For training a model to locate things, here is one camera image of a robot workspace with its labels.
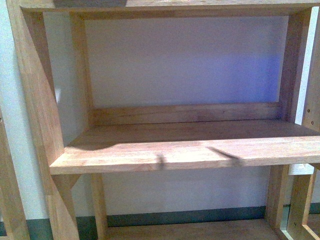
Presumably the right wooden shelf unit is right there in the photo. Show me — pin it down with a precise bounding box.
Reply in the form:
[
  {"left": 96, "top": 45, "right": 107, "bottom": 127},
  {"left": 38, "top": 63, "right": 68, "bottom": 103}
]
[{"left": 285, "top": 14, "right": 320, "bottom": 240}]

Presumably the wooden shelf unit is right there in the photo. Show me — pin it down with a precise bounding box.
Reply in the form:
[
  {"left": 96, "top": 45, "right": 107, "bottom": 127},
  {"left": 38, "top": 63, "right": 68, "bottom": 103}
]
[
  {"left": 0, "top": 118, "right": 30, "bottom": 240},
  {"left": 285, "top": 14, "right": 320, "bottom": 240},
  {"left": 6, "top": 0, "right": 320, "bottom": 240}
]

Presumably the left wooden shelf unit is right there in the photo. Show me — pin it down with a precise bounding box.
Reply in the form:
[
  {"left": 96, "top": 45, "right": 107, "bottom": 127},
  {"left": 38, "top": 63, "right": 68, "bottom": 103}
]
[{"left": 0, "top": 118, "right": 30, "bottom": 240}]

